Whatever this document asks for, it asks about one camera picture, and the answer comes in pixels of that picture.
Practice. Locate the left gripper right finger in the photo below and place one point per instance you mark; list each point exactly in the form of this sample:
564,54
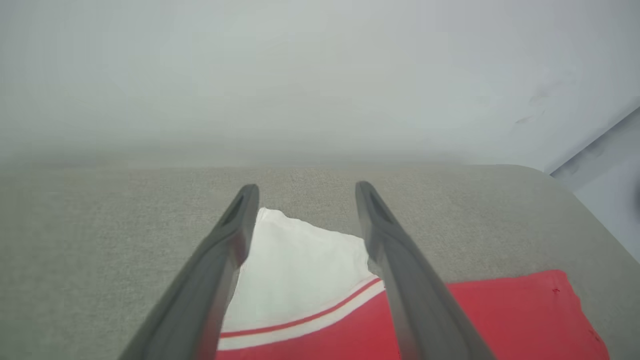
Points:
415,300

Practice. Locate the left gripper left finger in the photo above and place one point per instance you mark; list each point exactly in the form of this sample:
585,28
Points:
205,290

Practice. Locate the red and white garment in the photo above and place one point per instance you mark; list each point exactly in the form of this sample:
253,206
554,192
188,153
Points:
300,270

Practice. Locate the grey fabric sofa cushion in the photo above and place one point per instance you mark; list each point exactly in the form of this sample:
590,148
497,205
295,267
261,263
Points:
75,225

